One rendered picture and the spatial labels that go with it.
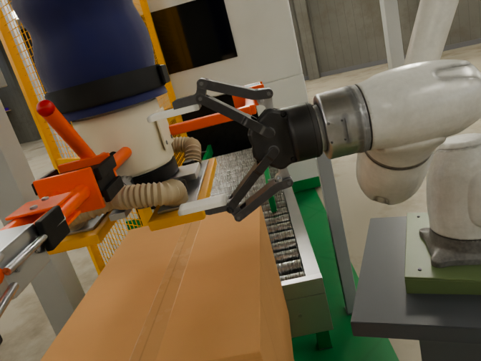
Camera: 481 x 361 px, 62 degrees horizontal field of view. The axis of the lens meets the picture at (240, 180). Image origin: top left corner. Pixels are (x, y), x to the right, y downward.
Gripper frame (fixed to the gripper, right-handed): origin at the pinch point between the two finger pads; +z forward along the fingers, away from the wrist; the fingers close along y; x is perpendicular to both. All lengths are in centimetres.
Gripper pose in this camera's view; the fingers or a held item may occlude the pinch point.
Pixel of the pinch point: (172, 164)
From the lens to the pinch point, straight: 56.6
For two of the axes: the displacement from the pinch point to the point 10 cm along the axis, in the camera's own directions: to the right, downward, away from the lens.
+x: 0.1, -3.1, 9.5
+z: -9.7, 2.3, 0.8
